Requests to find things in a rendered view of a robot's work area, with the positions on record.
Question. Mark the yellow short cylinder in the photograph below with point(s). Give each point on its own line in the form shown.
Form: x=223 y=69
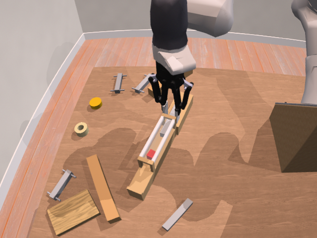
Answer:
x=95 y=103

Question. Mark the grey bar with cross pins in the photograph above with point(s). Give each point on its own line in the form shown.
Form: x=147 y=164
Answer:
x=61 y=185
x=118 y=83
x=142 y=85

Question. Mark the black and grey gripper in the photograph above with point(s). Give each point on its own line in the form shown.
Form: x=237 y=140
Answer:
x=172 y=82

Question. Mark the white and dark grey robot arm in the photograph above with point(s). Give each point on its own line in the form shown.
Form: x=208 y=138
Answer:
x=171 y=18

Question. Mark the beige roll of tape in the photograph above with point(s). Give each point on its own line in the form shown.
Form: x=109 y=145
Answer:
x=81 y=129

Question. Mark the white square stick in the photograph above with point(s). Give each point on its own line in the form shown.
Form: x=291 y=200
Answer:
x=177 y=214
x=172 y=113

